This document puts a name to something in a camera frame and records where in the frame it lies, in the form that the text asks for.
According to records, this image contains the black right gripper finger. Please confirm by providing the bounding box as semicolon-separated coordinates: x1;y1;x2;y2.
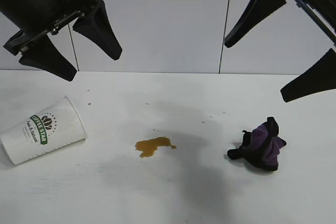
280;48;336;103

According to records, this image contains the brown coffee spill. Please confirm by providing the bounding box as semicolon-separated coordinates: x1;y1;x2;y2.
135;136;177;158

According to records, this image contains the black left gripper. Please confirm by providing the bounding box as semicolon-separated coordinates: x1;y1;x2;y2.
0;0;123;82

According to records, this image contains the purple and black cloth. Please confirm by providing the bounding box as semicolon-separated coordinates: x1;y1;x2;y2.
227;116;287;172

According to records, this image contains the white paper coffee cup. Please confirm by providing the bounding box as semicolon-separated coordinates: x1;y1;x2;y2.
0;95;87;166

